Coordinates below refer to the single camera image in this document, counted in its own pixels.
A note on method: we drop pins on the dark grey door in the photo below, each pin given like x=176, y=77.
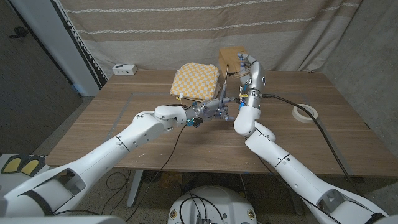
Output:
x=31, y=93

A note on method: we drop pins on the yellow white checkered towel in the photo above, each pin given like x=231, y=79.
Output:
x=196, y=81

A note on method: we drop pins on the grey tape line marking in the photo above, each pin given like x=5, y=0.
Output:
x=119, y=116

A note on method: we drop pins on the white power strip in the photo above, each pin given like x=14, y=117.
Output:
x=124, y=69

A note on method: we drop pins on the white tape roll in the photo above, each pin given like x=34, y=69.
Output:
x=298, y=116

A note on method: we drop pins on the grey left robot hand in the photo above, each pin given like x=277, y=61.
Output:
x=211, y=109

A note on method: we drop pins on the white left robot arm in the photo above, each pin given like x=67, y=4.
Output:
x=93, y=161

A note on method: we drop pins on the black curtain edge strip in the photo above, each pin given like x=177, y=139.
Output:
x=80, y=49

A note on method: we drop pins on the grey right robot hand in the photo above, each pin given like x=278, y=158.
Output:
x=253, y=81

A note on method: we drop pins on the beige striped curtain backdrop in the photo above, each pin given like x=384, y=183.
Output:
x=217, y=46

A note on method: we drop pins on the brown paper bag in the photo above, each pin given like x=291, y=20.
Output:
x=230, y=59

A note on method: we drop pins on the tan crumpled paper piece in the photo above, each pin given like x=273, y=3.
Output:
x=171, y=180

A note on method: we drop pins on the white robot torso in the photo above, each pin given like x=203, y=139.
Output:
x=214, y=199

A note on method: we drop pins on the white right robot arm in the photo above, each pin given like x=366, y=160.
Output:
x=295, y=168

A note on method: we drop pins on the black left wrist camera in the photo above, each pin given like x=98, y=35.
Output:
x=197, y=121

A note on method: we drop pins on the yellow black foot pedal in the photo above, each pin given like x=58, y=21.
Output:
x=31, y=165
x=12, y=165

